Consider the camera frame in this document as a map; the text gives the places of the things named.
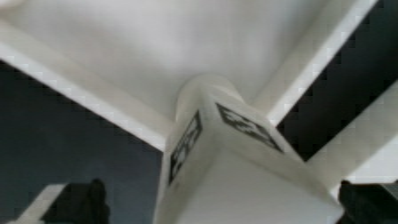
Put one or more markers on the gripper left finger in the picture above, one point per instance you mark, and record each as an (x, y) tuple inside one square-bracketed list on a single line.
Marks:
[(68, 204)]

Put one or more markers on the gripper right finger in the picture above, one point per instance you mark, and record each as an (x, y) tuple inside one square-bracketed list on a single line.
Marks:
[(370, 203)]

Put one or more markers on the white square tabletop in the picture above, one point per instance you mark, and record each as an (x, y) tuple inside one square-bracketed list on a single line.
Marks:
[(114, 51)]

